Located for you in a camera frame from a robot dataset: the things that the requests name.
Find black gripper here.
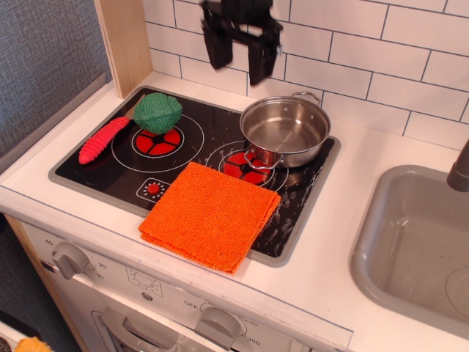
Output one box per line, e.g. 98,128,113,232
200,1,283,86

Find stainless steel pot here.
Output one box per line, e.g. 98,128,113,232
240,92,331,169

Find green toy cabbage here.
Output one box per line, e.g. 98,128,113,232
133,92,182,135

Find red ribbed toy vegetable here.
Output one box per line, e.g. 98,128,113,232
78,117,130,165

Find orange folded cloth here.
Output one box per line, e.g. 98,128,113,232
139,162,281,274

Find black toy stovetop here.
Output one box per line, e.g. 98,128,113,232
48,96,341,267

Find grey faucet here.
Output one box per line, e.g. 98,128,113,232
446,141,469,192

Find grey toy sink basin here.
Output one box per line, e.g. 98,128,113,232
350,165,468,339

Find grey left oven knob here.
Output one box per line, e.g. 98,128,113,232
52,242,89,280

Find grey oven knob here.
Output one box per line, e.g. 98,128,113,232
194,307,241,351
52,242,89,280

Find grey right oven knob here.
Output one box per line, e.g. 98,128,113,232
194,307,241,351

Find yellow object at corner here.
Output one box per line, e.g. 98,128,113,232
14,337,52,352

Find wooden side post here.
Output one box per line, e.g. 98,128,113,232
94,0,153,99

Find grey oven door handle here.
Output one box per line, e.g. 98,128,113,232
99,307,206,352

